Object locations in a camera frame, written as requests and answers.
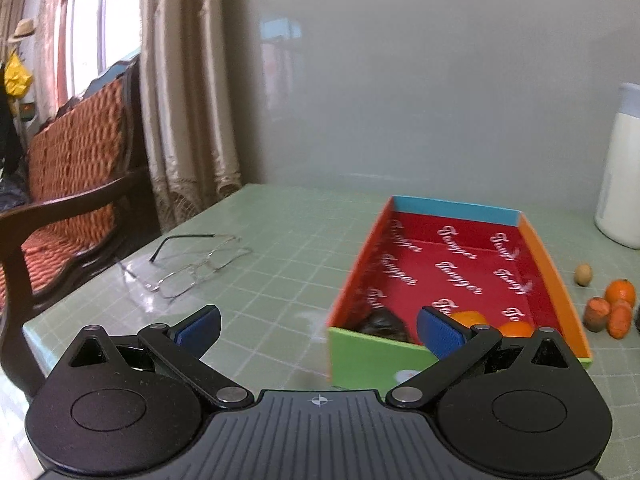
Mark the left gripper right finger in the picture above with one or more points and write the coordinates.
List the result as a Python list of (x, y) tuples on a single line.
[(462, 351)]

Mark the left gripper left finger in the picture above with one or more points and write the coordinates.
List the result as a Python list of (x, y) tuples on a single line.
[(159, 366)]

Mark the small orange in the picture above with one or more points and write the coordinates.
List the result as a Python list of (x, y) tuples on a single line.
[(516, 329)]

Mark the large orange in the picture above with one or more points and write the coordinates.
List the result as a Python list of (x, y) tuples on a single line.
[(468, 318)]

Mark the dark mangosteen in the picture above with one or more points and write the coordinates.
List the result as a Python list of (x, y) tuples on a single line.
[(383, 323)]

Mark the orange carrot piece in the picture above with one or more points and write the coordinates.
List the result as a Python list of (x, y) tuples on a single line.
[(620, 319)]

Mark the colourful cardboard box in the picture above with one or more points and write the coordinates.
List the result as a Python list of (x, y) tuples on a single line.
[(453, 256)]

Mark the beige longan nut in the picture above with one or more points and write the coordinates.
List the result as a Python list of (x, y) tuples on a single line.
[(583, 274)]

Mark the wooden sofa orange cushion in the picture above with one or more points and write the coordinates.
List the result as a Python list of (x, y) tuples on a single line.
[(92, 203)]

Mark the white thermos jug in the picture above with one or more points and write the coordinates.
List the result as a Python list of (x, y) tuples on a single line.
[(617, 214)]

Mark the beige curtain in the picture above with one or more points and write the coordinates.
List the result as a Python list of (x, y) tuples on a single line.
[(186, 109)]

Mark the dark hanging coat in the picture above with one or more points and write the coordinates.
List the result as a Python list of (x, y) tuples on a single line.
[(11, 147)]

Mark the yellow bag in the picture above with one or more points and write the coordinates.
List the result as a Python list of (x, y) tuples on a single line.
[(17, 78)]

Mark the straw hat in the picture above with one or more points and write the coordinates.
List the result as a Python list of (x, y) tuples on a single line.
[(24, 29)]

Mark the metal frame eyeglasses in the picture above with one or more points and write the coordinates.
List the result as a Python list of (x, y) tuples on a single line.
[(182, 262)]

